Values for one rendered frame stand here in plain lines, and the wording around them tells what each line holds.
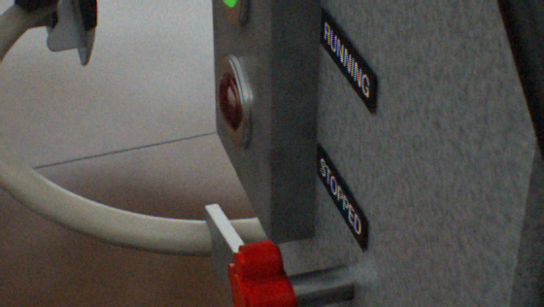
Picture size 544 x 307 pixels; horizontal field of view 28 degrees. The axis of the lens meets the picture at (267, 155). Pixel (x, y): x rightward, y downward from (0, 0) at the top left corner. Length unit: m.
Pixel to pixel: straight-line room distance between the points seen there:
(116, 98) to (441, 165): 2.70
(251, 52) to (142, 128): 2.46
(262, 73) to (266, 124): 0.02
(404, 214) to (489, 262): 0.05
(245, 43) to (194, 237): 0.53
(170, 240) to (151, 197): 1.68
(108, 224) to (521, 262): 0.68
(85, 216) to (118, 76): 2.16
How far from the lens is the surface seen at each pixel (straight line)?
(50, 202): 0.93
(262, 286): 0.34
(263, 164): 0.38
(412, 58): 0.28
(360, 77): 0.31
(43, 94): 3.01
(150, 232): 0.90
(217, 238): 0.86
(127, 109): 2.91
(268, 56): 0.35
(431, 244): 0.29
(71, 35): 1.21
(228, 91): 0.39
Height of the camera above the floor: 1.52
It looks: 34 degrees down
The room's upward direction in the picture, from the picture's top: straight up
